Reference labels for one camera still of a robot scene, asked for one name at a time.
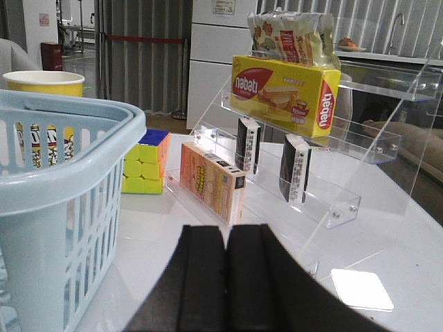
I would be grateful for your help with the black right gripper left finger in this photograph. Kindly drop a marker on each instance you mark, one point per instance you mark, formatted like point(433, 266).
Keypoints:
point(190, 293)

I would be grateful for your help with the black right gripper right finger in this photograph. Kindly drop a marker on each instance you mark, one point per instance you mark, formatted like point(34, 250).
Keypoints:
point(268, 290)

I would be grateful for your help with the black tissue pack rear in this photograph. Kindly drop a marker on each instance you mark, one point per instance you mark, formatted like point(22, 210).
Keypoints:
point(247, 145)

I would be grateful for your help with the light blue plastic basket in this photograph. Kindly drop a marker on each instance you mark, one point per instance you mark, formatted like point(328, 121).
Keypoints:
point(61, 178)

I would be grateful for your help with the white square coaster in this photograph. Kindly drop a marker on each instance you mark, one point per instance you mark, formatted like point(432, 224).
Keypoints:
point(360, 289)

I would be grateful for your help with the orange corn snack box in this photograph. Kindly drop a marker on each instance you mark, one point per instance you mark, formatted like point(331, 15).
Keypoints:
point(215, 182)

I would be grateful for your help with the right clear acrylic shelf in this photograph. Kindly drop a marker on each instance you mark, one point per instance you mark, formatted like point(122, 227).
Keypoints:
point(354, 214)

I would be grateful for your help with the rubiks cube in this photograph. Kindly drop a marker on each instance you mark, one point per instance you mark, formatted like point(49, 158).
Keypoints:
point(144, 164)

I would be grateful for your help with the yellow nabati wafer box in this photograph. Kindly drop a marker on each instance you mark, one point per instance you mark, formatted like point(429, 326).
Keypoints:
point(297, 98)

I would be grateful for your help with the beige sofa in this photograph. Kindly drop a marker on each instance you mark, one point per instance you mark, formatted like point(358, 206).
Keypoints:
point(420, 153)

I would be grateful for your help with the cream snack bag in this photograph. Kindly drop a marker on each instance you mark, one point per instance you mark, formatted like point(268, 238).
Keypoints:
point(298, 37)

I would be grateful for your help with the plate of fruit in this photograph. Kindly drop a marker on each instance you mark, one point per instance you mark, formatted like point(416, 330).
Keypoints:
point(347, 44)

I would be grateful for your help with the white refrigerator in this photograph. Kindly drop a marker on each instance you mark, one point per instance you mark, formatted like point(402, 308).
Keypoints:
point(219, 31)

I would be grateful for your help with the metal faucet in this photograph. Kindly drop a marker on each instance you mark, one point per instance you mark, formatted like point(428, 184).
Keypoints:
point(394, 41)

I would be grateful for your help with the red box on floor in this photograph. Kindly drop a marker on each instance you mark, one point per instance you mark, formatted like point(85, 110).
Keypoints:
point(51, 54)

